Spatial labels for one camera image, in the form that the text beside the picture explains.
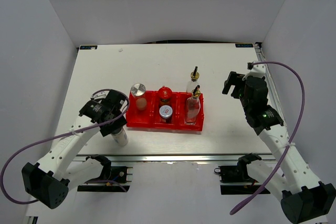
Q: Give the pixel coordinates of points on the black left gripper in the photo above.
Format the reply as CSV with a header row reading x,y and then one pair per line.
x,y
119,122

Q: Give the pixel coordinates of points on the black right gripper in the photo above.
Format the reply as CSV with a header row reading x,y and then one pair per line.
x,y
234,79

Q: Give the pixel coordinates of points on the silver-lid white shaker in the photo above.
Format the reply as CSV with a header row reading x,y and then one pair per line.
x,y
121,137

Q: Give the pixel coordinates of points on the glass bottle with dark sauce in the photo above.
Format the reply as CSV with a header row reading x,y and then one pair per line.
x,y
193,80

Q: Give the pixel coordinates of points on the silver-top white cylinder canister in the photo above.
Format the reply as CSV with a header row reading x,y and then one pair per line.
x,y
138,91

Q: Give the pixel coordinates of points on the clear glass bottle gold spout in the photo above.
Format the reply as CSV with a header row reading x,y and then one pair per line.
x,y
192,106

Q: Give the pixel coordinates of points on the white-lid brown spice jar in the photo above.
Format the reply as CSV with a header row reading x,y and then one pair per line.
x,y
166,114

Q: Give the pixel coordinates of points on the red-lid sauce jar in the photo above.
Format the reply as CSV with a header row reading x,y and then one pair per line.
x,y
164,95

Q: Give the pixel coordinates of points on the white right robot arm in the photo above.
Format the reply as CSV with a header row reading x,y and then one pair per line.
x,y
301,193

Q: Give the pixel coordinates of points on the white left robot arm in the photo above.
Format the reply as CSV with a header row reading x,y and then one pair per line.
x,y
51,178

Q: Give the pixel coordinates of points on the blue right corner sticker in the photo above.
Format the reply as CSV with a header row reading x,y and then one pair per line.
x,y
244,45

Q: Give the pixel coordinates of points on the red three-compartment tray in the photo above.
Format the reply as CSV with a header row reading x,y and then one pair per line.
x,y
150,119

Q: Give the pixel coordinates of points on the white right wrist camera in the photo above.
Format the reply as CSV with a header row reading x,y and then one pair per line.
x,y
256,69

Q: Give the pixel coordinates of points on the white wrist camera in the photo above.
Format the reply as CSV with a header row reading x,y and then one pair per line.
x,y
99,95
256,69

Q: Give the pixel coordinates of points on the aluminium side rail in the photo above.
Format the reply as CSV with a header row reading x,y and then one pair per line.
x,y
273,94

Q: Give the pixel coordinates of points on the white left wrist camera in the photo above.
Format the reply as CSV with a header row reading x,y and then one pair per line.
x,y
99,95

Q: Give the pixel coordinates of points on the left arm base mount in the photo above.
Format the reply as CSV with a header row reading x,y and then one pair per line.
x,y
113,179

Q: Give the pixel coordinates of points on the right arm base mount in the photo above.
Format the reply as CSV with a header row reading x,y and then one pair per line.
x,y
234,179

